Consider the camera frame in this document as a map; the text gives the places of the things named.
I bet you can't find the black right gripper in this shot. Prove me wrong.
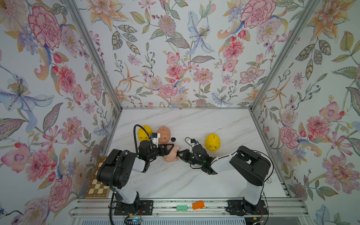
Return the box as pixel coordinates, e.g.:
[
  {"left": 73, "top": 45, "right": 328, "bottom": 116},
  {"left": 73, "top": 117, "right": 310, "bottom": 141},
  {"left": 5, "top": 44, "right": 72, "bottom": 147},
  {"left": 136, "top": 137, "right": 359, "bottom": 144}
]
[{"left": 176, "top": 149, "right": 204, "bottom": 168}]

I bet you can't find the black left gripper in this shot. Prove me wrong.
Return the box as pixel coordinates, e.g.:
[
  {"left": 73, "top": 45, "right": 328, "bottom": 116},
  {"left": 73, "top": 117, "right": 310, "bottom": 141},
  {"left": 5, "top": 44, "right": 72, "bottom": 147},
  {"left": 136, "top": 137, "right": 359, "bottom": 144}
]
[{"left": 146, "top": 145, "right": 174, "bottom": 162}]

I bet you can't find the pink piggy bank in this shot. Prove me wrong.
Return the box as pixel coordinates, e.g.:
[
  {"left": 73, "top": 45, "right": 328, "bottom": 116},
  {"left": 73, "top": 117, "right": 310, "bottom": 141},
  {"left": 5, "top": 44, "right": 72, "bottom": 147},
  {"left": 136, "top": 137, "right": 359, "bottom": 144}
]
[
  {"left": 157, "top": 126, "right": 172, "bottom": 144},
  {"left": 164, "top": 145, "right": 180, "bottom": 163}
]

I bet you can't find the yellow piggy bank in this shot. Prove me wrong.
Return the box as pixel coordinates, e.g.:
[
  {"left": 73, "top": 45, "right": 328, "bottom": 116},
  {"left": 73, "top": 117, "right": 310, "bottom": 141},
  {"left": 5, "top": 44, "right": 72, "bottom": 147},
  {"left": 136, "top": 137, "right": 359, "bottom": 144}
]
[
  {"left": 205, "top": 133, "right": 221, "bottom": 152},
  {"left": 137, "top": 125, "right": 152, "bottom": 141}
]

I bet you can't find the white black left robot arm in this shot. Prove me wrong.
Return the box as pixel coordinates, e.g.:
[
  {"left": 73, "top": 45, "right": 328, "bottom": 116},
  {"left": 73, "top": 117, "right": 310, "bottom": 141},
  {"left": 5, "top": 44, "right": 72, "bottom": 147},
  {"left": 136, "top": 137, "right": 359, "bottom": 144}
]
[{"left": 97, "top": 140, "right": 175, "bottom": 204}]

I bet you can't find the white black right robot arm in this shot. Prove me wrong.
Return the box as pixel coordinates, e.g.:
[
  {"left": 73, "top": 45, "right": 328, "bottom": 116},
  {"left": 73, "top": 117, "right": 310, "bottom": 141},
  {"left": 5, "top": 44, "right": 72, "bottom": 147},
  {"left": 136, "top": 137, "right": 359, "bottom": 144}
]
[{"left": 177, "top": 144, "right": 271, "bottom": 206}]

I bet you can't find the green terminal block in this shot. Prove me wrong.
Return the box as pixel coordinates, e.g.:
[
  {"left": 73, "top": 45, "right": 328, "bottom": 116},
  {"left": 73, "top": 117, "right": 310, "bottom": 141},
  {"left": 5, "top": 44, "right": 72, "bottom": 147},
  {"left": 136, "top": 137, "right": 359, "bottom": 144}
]
[{"left": 176, "top": 205, "right": 188, "bottom": 212}]

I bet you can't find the orange tag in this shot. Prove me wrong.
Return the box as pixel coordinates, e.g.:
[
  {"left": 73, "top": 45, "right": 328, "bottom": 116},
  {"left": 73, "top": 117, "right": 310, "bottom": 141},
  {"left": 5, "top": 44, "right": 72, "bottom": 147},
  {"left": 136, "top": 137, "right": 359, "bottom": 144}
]
[{"left": 192, "top": 201, "right": 205, "bottom": 211}]

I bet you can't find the wooden checker board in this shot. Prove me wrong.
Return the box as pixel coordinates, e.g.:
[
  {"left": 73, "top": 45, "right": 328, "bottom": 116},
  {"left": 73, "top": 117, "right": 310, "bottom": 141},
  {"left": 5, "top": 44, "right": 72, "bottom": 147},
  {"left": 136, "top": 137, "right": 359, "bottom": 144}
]
[{"left": 84, "top": 157, "right": 110, "bottom": 199}]

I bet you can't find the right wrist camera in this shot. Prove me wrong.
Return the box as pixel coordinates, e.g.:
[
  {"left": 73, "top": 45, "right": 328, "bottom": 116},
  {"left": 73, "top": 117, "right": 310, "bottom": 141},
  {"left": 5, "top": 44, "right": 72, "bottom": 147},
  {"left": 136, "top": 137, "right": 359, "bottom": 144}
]
[{"left": 190, "top": 139, "right": 199, "bottom": 148}]

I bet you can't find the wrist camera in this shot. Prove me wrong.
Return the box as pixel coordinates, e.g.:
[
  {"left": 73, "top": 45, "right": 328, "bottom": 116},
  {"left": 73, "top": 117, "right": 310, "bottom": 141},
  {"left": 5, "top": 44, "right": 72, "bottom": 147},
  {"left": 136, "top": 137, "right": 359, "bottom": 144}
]
[
  {"left": 190, "top": 139, "right": 199, "bottom": 148},
  {"left": 150, "top": 133, "right": 161, "bottom": 148}
]

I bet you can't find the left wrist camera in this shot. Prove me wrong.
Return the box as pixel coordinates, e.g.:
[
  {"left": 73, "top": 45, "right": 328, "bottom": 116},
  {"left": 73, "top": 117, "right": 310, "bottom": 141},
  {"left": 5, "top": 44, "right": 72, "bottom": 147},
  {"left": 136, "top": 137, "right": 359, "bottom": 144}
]
[{"left": 150, "top": 133, "right": 161, "bottom": 148}]

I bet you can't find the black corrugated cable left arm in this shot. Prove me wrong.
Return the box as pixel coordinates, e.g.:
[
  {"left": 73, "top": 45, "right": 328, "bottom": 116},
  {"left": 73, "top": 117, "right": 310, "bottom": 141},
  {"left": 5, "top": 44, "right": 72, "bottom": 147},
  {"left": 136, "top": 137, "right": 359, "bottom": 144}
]
[{"left": 108, "top": 124, "right": 151, "bottom": 225}]

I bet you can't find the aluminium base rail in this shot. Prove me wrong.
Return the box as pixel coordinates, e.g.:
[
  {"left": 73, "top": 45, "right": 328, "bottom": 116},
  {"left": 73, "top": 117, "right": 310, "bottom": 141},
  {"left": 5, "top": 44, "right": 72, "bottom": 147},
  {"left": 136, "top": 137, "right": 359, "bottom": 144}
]
[{"left": 69, "top": 197, "right": 309, "bottom": 218}]

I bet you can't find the aluminium frame corner post left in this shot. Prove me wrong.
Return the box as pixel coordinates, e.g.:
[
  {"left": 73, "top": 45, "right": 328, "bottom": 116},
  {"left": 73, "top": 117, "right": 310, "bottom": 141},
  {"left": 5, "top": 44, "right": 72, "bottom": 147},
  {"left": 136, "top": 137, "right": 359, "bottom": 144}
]
[{"left": 64, "top": 0, "right": 122, "bottom": 113}]

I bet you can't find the aluminium frame corner post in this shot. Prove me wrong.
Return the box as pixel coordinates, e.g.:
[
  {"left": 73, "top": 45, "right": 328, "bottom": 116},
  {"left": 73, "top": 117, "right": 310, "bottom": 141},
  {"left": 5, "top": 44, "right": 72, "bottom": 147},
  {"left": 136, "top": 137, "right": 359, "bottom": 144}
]
[
  {"left": 64, "top": 0, "right": 122, "bottom": 113},
  {"left": 249, "top": 1, "right": 318, "bottom": 113}
]

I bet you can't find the aluminium frame corner post right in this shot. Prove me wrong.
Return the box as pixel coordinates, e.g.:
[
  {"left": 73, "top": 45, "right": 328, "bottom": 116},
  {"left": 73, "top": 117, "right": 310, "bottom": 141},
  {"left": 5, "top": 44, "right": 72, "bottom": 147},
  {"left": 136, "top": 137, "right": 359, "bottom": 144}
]
[{"left": 249, "top": 1, "right": 318, "bottom": 113}]

